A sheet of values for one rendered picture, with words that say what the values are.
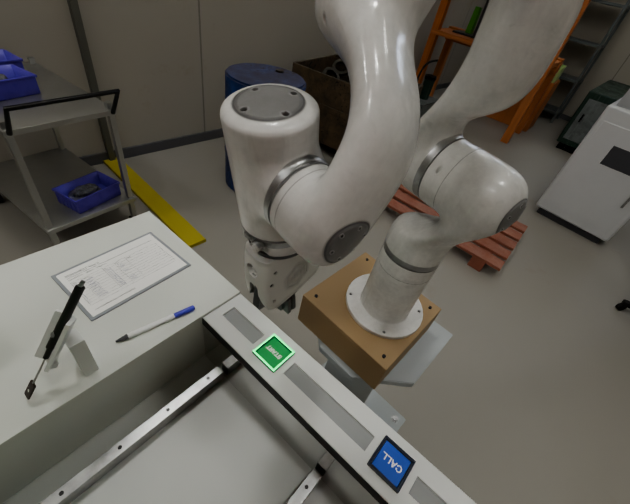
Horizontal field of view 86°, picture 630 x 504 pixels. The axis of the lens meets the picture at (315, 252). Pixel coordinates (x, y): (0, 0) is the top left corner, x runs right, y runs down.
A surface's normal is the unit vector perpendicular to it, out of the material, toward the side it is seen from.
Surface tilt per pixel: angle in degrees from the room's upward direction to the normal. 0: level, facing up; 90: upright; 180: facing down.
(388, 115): 58
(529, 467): 0
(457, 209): 90
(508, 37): 94
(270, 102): 12
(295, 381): 0
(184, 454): 0
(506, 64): 97
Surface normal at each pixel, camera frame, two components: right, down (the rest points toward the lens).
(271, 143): 0.14, 0.77
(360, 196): 0.32, 0.54
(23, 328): 0.17, -0.73
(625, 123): -0.72, 0.37
